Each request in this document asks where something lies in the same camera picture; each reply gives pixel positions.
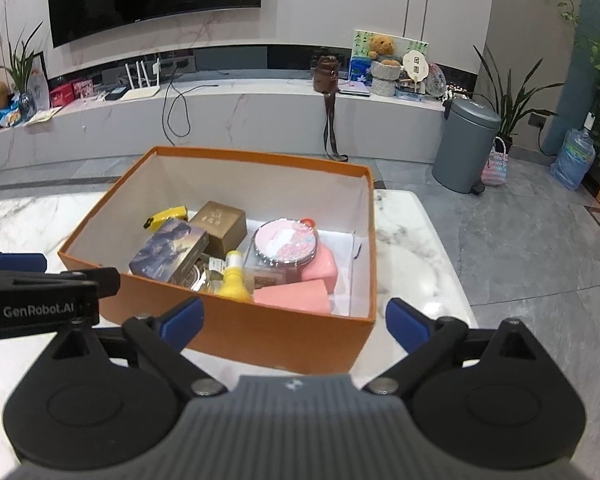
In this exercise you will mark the gold box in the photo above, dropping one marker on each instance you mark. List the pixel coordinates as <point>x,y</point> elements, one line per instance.
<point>220,227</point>

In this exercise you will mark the pink box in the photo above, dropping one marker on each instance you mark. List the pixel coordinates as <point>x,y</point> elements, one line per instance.
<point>83,90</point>

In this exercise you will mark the brown teddy bear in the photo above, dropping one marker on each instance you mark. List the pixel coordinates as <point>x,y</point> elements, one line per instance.
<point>381,47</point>

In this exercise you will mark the loose papers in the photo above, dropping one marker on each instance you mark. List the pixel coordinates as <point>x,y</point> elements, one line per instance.
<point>42,115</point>

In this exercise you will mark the yellow bottle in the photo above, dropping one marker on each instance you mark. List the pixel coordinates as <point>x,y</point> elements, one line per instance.
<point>234,280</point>

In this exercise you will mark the pink floral round compact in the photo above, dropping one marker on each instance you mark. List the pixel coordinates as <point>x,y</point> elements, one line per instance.
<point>285,242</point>

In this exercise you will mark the blue snack bag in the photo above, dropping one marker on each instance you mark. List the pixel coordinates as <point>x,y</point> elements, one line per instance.
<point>9,117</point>

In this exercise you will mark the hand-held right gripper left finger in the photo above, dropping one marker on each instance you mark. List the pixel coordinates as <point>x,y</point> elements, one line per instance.
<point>182,317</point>

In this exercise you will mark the blue water jug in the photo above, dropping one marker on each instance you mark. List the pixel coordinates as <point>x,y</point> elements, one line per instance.
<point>572,160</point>

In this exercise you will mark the grey woven pot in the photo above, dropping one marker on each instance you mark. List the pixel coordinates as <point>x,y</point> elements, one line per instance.
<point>386,80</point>

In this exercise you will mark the black photo frame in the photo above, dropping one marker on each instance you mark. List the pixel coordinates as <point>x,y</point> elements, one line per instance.
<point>39,85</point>

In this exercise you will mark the dark printed box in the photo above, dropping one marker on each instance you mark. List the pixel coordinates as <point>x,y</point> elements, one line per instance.
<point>170,252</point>

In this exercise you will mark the pastel woven basket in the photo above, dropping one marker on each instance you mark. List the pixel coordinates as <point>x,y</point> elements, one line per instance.
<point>495,167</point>

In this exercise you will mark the white notebook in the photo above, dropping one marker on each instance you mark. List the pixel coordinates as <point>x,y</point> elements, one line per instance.
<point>355,91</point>

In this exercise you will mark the gold lid glass jar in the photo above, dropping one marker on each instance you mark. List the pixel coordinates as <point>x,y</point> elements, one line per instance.
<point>205,280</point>

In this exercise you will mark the red box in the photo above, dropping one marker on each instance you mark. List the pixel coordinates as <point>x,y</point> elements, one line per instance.
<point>61,95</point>

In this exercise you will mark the grey trash bin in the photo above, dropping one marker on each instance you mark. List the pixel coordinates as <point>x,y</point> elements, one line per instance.
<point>462,150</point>

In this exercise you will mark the white marble TV console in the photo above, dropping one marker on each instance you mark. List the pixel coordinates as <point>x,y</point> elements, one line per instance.
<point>255,115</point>

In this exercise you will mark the yellow tape measure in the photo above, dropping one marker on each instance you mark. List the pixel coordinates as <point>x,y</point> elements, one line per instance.
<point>165,217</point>

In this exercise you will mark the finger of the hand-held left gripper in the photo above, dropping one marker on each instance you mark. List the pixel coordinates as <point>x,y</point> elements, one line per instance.
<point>75,280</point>
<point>20,262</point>

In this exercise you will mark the pink pump bottle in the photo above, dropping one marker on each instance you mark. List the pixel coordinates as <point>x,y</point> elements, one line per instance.
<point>322,267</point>

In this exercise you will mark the white router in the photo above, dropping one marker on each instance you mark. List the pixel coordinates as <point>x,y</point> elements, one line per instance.
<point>142,92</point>

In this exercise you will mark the slim leafy potted plant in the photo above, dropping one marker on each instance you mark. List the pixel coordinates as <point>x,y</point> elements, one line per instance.
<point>20,67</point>

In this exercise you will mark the clear square box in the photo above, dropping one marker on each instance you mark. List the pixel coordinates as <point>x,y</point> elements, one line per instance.
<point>270,275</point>

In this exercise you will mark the round paper fan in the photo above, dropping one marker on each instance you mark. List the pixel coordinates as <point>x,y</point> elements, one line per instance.
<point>415,67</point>

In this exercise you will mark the small black box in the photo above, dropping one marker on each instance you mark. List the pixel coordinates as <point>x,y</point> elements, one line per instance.
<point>115,95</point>

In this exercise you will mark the tall leafy floor plant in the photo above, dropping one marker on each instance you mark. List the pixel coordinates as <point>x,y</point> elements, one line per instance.
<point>510,105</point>

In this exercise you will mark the decorated plate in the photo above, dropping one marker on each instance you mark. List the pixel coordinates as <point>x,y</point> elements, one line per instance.
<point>436,82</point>

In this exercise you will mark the orange cardboard box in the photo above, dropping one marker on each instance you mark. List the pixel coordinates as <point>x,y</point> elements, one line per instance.
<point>260,335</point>

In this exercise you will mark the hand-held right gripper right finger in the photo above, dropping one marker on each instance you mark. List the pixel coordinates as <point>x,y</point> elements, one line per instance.
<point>405,320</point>

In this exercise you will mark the pink cup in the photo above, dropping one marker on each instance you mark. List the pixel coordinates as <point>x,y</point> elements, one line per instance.
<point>295,297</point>

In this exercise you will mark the green bamboo picture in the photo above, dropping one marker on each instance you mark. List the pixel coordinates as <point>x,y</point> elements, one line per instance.
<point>362,42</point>

